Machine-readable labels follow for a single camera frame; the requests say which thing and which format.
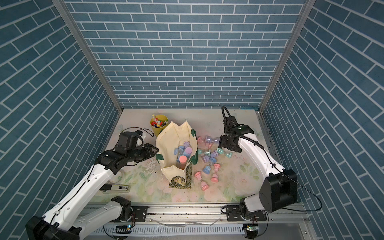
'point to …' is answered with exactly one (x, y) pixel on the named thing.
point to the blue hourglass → (179, 151)
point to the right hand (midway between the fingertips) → (228, 146)
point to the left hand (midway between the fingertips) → (161, 150)
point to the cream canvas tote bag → (176, 147)
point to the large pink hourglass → (183, 159)
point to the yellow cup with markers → (158, 123)
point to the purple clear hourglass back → (208, 139)
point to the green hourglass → (221, 151)
